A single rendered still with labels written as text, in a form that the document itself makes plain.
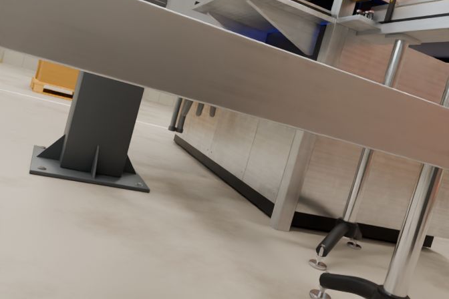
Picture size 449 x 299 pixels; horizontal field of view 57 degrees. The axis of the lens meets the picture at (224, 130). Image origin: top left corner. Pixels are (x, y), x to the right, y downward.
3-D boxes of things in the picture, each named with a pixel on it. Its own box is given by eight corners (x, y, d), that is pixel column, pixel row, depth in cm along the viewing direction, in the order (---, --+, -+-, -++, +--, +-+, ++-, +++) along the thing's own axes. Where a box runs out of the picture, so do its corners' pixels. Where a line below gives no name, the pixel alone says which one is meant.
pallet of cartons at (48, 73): (130, 115, 493) (143, 62, 489) (27, 90, 445) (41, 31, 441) (120, 107, 565) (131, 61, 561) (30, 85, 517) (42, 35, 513)
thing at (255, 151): (265, 161, 395) (290, 73, 389) (447, 256, 204) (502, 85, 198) (166, 139, 358) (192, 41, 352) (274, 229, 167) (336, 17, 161)
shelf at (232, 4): (270, 38, 230) (272, 35, 230) (349, 29, 166) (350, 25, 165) (191, 9, 212) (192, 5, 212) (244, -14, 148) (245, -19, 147)
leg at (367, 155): (345, 233, 160) (403, 42, 155) (360, 243, 152) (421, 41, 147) (327, 230, 157) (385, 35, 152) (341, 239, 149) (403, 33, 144)
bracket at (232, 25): (258, 56, 220) (265, 33, 219) (261, 56, 217) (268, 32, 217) (200, 37, 208) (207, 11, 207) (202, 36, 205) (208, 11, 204)
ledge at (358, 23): (363, 33, 166) (365, 29, 166) (387, 31, 154) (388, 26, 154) (336, 23, 161) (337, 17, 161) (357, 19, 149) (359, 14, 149)
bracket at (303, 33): (309, 55, 174) (317, 25, 173) (312, 55, 171) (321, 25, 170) (237, 30, 161) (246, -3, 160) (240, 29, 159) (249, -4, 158)
